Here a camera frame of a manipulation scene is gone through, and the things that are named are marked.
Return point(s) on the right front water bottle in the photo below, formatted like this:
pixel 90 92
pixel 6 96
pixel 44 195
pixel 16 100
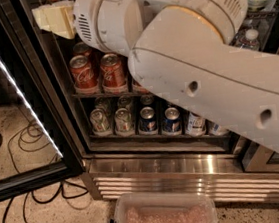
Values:
pixel 249 40

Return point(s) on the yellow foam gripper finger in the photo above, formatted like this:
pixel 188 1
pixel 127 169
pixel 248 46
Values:
pixel 56 18

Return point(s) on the green soda can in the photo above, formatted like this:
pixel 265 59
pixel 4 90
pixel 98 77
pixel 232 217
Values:
pixel 99 120
pixel 123 122

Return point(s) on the second row left coke can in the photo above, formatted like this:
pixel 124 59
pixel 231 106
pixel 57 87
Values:
pixel 81 48

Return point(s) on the left green soda can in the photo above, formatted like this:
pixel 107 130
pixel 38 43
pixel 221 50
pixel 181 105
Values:
pixel 99 120

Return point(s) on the glass fridge door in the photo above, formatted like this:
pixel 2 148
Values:
pixel 36 149

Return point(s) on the front right coca-cola can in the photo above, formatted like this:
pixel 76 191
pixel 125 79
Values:
pixel 137 88

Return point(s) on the clear plastic bin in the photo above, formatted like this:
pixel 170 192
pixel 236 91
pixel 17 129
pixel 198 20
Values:
pixel 165 208

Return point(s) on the left tea bottle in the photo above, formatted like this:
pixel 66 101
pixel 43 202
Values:
pixel 195 125

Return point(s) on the stainless steel fridge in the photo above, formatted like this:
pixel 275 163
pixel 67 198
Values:
pixel 226 168

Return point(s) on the pepsi can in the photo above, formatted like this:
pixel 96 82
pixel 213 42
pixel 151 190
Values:
pixel 171 121
pixel 147 121

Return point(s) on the front middle coca-cola can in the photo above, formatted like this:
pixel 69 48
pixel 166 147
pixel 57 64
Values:
pixel 112 71

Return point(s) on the right pepsi can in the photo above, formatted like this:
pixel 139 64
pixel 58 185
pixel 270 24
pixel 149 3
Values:
pixel 171 121

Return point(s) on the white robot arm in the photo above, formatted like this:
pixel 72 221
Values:
pixel 180 50

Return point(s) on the left pepsi can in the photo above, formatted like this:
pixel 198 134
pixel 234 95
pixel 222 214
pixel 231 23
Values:
pixel 147 121

